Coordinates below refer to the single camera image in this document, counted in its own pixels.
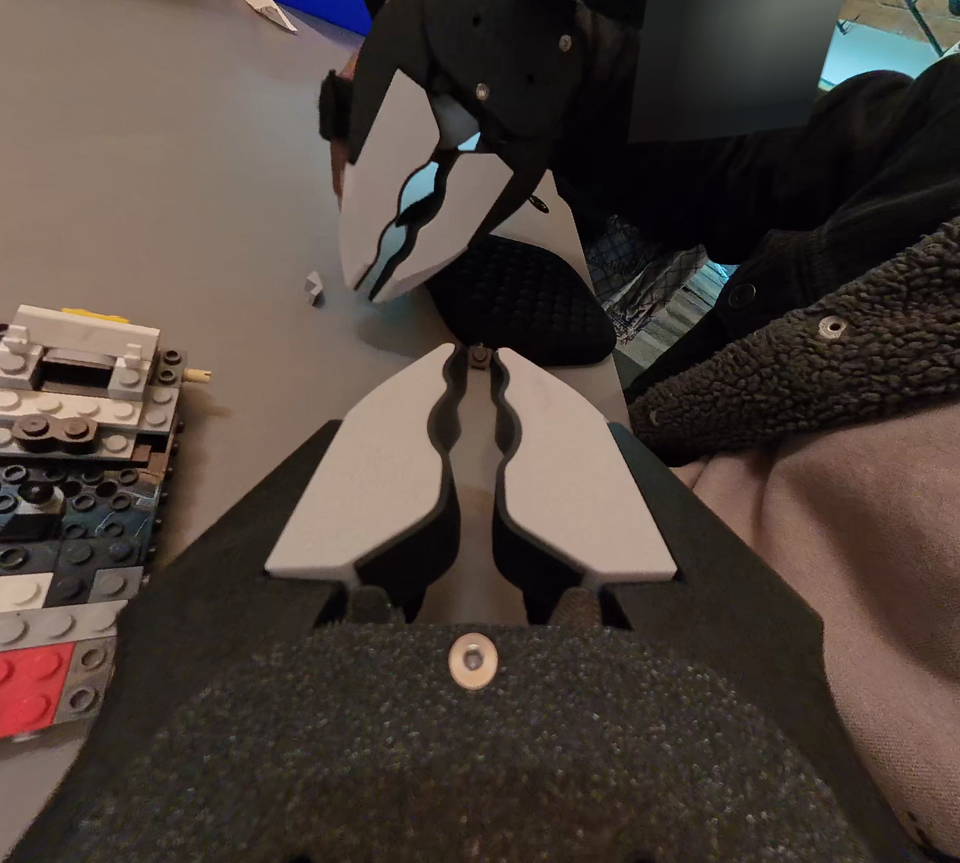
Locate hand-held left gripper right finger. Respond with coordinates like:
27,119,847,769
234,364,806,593
489,347,680,626

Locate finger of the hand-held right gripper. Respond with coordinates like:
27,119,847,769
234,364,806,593
367,152,524,306
337,68,442,292

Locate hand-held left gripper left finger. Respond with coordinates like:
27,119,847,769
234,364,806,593
262,342,462,623

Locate toy brick car chassis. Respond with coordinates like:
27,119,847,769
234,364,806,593
0,304,213,742

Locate grey desk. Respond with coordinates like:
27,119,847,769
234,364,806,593
0,0,631,789

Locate person's right hand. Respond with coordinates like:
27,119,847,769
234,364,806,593
318,69,361,212

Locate plaid pants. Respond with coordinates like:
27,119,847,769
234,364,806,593
587,214,741,358

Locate dark fleece jacket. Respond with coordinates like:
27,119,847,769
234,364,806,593
628,214,960,468

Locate beige hoodie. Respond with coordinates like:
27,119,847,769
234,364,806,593
669,398,960,853

